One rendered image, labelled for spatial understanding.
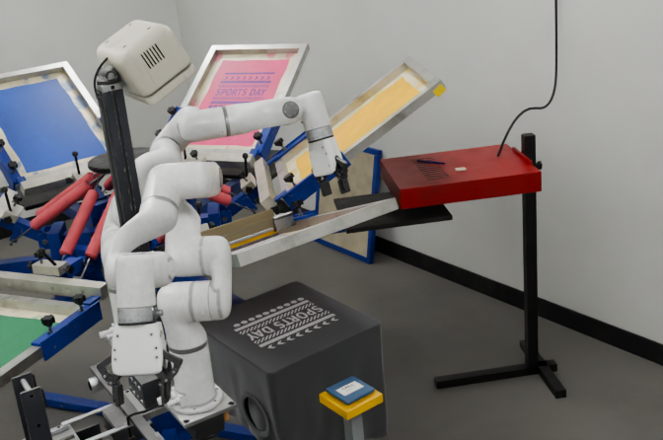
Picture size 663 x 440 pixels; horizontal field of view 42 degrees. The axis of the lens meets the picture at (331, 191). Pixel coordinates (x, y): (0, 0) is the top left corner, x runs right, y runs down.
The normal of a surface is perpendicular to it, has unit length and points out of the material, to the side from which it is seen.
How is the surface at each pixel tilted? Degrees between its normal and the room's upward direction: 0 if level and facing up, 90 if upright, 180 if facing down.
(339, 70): 90
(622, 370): 0
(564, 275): 90
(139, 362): 74
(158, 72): 90
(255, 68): 32
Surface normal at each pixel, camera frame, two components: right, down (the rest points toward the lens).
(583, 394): -0.09, -0.94
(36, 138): 0.25, -0.69
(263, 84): -0.28, -0.62
